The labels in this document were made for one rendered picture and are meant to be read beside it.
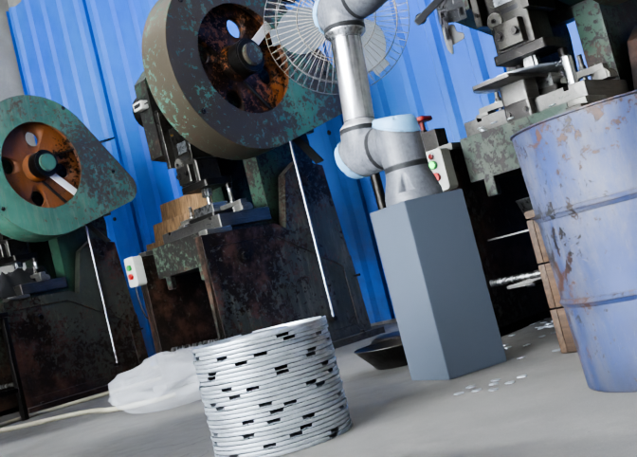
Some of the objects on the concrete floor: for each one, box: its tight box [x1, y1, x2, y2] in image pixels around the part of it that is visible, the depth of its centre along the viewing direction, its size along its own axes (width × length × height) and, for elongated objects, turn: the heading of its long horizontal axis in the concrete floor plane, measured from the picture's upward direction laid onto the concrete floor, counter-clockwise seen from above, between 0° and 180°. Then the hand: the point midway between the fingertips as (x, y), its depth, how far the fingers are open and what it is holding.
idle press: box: [0, 95, 149, 417], centre depth 555 cm, size 153×99×174 cm, turn 66°
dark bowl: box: [354, 337, 408, 370], centre depth 280 cm, size 30×30×7 cm
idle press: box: [124, 0, 385, 354], centre depth 440 cm, size 153×99×174 cm, turn 61°
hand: (449, 50), depth 286 cm, fingers closed
